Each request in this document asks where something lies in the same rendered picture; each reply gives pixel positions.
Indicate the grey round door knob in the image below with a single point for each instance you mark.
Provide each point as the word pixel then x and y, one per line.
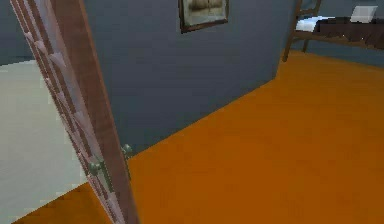
pixel 126 150
pixel 94 167

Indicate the brown wooden room door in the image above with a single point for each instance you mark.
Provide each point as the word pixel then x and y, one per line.
pixel 86 83

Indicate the white pillow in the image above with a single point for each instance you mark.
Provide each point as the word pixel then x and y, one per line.
pixel 308 24
pixel 363 14

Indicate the brown wooden bed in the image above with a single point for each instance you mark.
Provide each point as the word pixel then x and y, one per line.
pixel 346 31

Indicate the brown framed wall picture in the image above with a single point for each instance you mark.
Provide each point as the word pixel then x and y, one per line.
pixel 203 11

